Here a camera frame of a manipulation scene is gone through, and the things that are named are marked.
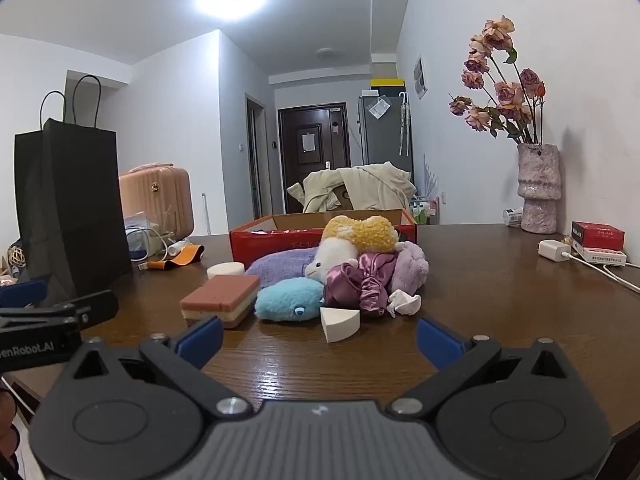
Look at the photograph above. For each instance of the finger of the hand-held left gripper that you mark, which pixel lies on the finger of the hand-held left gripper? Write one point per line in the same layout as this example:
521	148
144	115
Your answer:
22	292
92	307

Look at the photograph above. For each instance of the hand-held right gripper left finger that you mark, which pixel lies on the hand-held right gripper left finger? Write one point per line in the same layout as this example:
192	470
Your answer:
202	341

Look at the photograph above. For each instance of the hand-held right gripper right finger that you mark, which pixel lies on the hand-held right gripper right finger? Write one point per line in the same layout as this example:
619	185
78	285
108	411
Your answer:
440	342

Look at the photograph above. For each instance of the brown layered sponge block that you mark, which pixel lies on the brown layered sponge block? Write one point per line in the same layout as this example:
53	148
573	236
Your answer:
220	297

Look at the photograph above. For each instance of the light blue plush toy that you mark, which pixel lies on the light blue plush toy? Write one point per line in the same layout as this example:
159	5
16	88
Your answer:
287	300

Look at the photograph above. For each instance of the purple satin scrunchie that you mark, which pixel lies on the purple satin scrunchie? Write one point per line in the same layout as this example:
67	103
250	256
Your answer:
360	280

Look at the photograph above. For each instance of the red cardboard box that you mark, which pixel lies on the red cardboard box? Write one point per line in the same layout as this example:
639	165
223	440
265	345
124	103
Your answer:
260	245

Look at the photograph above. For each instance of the yellow white plush dog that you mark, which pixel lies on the yellow white plush dog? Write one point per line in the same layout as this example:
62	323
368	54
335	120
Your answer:
357	235

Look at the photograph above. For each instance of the wicker ball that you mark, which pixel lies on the wicker ball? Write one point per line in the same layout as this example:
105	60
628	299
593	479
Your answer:
16	256

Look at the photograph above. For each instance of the small white cloth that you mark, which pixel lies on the small white cloth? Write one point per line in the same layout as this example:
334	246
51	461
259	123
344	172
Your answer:
405	304

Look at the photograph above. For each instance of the round white sponge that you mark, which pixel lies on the round white sponge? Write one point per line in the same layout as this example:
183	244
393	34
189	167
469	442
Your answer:
225	270

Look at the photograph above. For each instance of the light purple plush toy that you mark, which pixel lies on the light purple plush toy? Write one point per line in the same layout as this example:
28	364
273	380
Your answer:
412	265

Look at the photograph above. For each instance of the white wedge sponge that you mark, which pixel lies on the white wedge sponge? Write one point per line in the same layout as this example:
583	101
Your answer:
340	322

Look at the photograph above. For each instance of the black paper bag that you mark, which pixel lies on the black paper bag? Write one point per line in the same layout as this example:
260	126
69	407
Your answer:
70	200

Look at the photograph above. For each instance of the lavender fuzzy cloth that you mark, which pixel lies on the lavender fuzzy cloth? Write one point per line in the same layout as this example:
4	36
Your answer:
280	262

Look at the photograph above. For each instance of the pink suitcase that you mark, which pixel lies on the pink suitcase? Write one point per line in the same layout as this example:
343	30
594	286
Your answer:
155	195

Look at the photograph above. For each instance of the rack with bottles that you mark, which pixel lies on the rack with bottles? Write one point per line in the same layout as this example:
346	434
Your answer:
425	210

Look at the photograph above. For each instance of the white charger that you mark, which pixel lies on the white charger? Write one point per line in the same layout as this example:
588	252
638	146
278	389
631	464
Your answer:
552	250

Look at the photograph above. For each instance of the beige jacket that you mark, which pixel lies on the beige jacket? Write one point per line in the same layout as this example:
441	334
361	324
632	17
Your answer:
370	187

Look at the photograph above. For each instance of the wooden chair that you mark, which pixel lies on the wooden chair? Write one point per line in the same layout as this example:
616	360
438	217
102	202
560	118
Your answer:
345	201

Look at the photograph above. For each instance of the flat white box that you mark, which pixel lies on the flat white box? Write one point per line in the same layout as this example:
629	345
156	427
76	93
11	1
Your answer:
600	257

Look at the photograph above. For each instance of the pink textured vase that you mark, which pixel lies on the pink textured vase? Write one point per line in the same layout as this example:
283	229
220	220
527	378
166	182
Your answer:
537	185

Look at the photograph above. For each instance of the small red box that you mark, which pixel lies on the small red box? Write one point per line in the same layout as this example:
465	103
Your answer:
597	235

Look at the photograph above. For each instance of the dark brown door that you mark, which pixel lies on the dark brown door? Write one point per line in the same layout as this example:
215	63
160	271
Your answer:
312	175

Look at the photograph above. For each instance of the grey refrigerator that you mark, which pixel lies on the grey refrigerator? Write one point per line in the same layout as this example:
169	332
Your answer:
385	145

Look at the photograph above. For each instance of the white umbrella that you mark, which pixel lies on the white umbrella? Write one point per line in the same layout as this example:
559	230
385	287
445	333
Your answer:
404	125

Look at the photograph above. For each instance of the paper notice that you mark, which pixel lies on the paper notice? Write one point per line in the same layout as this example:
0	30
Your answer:
307	142

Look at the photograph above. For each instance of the hanging clear plastic bag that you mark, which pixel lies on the hanging clear plastic bag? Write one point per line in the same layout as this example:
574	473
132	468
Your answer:
379	107

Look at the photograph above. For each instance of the dried pink roses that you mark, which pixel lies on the dried pink roses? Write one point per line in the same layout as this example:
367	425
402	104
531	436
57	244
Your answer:
500	95

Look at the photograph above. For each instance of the yellow box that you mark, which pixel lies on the yellow box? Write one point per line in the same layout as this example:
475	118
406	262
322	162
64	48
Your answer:
386	83

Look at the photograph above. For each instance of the wall poster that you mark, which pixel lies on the wall poster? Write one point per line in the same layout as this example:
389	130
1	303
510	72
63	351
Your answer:
420	77

